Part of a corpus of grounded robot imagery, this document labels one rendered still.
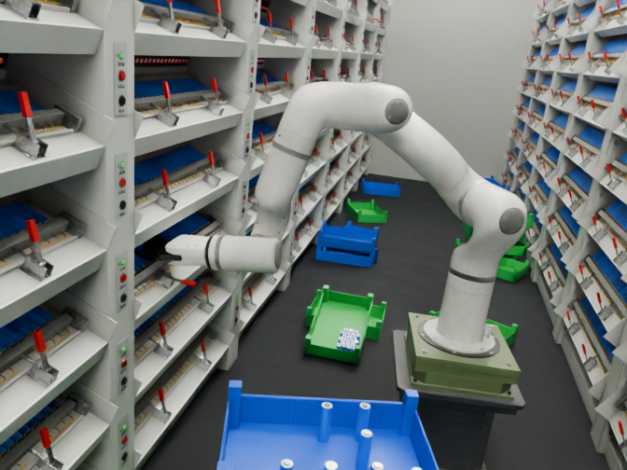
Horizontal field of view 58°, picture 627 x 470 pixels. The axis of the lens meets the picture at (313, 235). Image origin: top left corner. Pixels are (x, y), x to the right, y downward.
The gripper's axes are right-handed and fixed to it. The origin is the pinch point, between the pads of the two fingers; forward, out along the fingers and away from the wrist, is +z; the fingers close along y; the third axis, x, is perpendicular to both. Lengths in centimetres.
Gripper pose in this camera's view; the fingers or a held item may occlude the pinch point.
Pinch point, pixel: (154, 249)
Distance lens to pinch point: 142.2
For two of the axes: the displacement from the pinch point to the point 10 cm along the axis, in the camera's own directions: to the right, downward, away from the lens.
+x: 0.3, 9.6, 2.9
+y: -2.2, 2.9, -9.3
